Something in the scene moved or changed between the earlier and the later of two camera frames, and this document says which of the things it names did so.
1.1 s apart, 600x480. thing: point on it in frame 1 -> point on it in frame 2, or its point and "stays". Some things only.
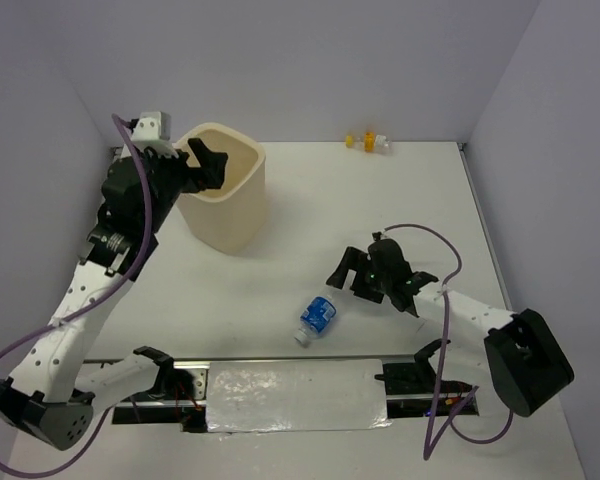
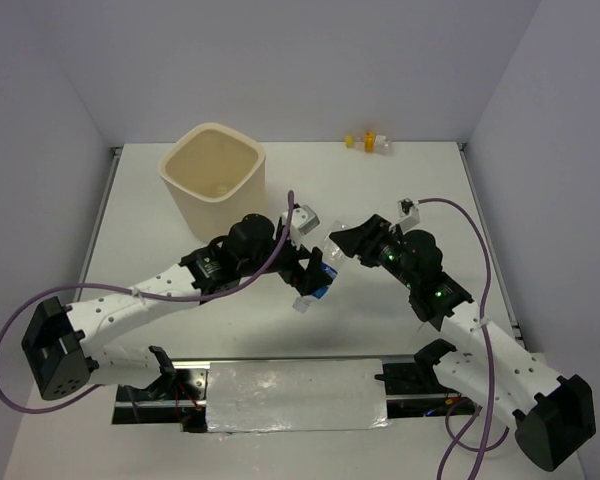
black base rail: x=417 y=385 stays
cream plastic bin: x=231 y=218 stays
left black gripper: x=210 y=173 -> x=307 y=279
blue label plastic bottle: x=316 y=320 -> x=332 y=254
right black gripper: x=359 y=261 -> x=364 y=238
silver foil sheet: x=299 y=395 stays
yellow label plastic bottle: x=370 y=142 stays
